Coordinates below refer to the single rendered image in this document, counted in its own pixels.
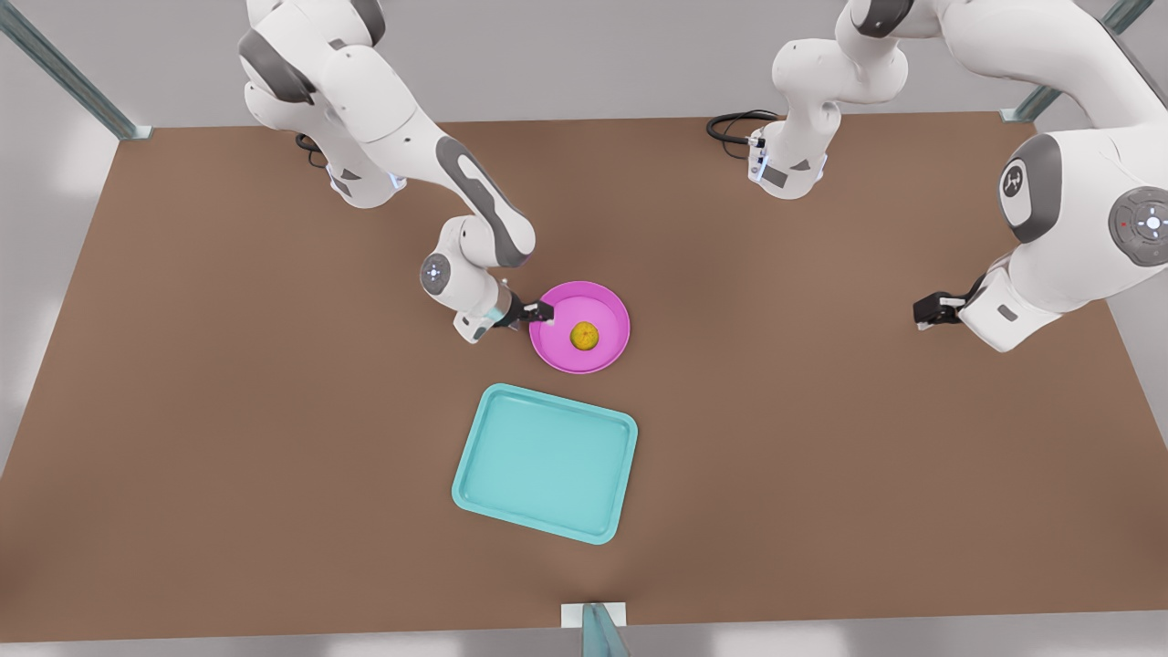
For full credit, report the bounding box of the pink round plate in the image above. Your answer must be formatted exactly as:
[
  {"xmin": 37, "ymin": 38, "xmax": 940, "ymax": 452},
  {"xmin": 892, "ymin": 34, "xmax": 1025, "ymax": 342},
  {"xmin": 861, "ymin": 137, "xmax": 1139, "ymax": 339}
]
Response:
[{"xmin": 529, "ymin": 281, "xmax": 631, "ymax": 375}]

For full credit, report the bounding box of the silver frame post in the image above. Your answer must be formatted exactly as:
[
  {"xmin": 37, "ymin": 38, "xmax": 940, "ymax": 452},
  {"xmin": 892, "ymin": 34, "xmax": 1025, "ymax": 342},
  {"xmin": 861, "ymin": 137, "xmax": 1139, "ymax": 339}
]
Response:
[
  {"xmin": 999, "ymin": 0, "xmax": 1155, "ymax": 124},
  {"xmin": 559, "ymin": 601, "xmax": 631, "ymax": 657},
  {"xmin": 0, "ymin": 0, "xmax": 153, "ymax": 141}
]

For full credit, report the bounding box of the teal rectangular tray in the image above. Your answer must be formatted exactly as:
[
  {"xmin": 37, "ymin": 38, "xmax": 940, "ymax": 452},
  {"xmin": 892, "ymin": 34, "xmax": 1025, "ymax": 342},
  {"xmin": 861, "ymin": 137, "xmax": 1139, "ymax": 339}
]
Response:
[{"xmin": 452, "ymin": 382, "xmax": 639, "ymax": 546}]

